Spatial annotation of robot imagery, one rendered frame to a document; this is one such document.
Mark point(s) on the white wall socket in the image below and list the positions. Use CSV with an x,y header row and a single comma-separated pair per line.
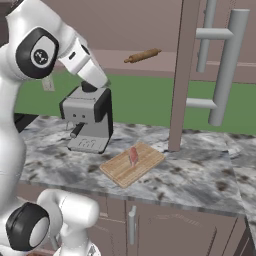
x,y
48,83

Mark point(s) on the wooden rolling pin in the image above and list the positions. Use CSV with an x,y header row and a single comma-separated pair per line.
x,y
143,55

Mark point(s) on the wooden cutting board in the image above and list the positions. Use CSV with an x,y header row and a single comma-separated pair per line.
x,y
146,160

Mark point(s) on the black hob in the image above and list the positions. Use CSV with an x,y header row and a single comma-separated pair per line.
x,y
23,121

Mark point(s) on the raw pink meat piece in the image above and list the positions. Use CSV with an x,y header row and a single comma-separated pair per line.
x,y
133,156

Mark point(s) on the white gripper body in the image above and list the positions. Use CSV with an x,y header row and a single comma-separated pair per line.
x,y
94,74

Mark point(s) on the brown wall cabinet body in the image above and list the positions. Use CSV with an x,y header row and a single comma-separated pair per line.
x,y
133,20

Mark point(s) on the grey black coffee machine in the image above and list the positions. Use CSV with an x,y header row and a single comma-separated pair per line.
x,y
91,113

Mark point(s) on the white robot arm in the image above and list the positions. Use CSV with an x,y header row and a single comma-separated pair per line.
x,y
13,140

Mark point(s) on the brown base cabinet door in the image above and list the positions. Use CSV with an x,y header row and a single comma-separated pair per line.
x,y
111,230
180,230

